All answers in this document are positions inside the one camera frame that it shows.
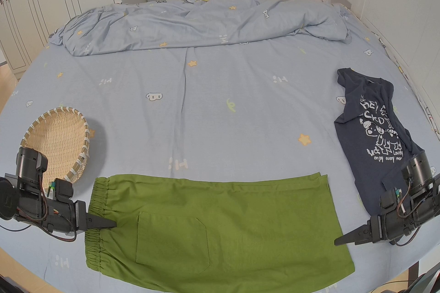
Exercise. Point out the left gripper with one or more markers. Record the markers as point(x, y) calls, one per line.
point(63, 217)

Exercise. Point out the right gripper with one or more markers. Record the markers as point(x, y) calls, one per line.
point(388, 226)

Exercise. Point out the green shorts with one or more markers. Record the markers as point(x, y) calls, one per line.
point(240, 226)

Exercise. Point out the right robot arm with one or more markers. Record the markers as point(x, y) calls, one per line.
point(421, 171)

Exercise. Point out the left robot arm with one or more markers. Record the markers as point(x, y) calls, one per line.
point(29, 199)

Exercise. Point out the round woven basket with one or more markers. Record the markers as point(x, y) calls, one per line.
point(55, 137)

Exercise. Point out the bed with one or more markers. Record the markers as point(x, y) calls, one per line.
point(220, 96)

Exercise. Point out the dark blue printed T-shirt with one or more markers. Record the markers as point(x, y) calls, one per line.
point(364, 133)

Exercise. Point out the pale blue quilt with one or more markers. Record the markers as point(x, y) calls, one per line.
point(192, 25)

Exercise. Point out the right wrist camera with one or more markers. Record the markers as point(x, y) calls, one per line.
point(389, 200)

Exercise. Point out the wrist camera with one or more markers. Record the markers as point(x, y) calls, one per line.
point(63, 190)
point(389, 200)

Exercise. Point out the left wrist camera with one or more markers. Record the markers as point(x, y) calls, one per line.
point(63, 190)

